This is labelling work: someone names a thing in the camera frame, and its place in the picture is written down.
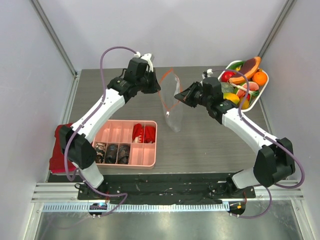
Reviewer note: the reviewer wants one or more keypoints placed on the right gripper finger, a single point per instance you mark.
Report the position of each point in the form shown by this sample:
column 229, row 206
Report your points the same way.
column 191, row 90
column 184, row 97

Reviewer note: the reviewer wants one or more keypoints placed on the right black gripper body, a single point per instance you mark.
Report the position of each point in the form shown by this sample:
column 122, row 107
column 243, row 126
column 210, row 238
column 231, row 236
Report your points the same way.
column 191, row 94

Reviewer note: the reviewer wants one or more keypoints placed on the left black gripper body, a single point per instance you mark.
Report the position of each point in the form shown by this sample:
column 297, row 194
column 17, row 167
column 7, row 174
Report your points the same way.
column 145, row 84

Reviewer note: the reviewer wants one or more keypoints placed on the clear orange zip top bag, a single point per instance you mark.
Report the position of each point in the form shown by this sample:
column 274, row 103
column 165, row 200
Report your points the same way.
column 170, row 85

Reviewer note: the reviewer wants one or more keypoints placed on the toy yellow green mango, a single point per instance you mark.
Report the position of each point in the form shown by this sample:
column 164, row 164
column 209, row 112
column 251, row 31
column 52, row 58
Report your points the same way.
column 232, row 97

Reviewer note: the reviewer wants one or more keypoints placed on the toy yellow lemon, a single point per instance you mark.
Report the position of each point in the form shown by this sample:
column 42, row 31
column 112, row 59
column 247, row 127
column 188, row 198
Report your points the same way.
column 244, row 103

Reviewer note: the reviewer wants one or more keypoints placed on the toy watermelon slice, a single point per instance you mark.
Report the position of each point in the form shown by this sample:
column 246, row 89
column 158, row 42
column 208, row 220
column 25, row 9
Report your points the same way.
column 241, row 89

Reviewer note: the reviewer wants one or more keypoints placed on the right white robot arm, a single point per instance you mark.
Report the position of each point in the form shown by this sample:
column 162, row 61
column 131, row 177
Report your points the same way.
column 273, row 161

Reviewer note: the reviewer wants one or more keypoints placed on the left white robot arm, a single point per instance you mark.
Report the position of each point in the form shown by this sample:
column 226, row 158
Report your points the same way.
column 76, row 140

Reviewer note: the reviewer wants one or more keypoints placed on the toy green melon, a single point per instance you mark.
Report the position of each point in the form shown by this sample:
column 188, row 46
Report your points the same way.
column 226, row 87

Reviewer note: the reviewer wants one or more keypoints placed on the toy red apple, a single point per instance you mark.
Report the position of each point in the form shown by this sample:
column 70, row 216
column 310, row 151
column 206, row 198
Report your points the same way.
column 226, row 76

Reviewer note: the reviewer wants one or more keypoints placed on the toy green pepper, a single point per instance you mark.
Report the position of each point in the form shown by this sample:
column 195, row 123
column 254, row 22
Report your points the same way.
column 236, row 65

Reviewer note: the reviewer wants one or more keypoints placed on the white plastic fruit basket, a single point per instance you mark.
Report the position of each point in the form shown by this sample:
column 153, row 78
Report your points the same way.
column 253, row 100

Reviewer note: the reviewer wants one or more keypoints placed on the red folded sock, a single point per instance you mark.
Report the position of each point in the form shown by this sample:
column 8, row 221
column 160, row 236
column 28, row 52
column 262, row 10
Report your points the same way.
column 149, row 134

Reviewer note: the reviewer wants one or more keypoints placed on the red sock with white trim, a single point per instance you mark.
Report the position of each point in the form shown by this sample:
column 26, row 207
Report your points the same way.
column 138, row 133

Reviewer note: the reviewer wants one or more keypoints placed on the toy orange fruit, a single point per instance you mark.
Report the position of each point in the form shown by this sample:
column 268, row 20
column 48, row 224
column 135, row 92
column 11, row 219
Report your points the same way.
column 260, row 78

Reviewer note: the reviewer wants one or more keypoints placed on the pink divided organizer box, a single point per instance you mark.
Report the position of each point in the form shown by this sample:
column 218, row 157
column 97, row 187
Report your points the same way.
column 142, row 155

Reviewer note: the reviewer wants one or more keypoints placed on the rose pattern rolled tie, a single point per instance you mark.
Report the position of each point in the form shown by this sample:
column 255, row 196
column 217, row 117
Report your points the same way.
column 100, row 148

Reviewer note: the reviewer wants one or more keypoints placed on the brown blue floral rolled tie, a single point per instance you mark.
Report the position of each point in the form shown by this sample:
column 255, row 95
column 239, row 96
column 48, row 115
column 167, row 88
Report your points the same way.
column 111, row 154

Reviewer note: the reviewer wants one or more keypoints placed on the red folded cloth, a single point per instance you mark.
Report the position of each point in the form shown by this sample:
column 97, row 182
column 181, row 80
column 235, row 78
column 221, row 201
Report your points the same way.
column 56, row 162

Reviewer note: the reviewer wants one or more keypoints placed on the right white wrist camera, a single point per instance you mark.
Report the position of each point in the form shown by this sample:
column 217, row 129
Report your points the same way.
column 207, row 73

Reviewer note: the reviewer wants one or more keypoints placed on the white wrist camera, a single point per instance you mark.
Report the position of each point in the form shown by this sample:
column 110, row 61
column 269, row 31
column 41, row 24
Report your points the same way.
column 147, row 57
column 207, row 73

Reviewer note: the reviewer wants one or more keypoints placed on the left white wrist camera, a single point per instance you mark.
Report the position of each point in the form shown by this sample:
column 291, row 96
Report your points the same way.
column 147, row 57

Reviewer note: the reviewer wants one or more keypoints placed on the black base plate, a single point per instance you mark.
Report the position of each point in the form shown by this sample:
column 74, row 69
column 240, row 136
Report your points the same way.
column 172, row 189

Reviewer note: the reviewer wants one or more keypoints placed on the white slotted cable duct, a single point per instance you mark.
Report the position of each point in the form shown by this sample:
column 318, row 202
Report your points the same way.
column 59, row 207

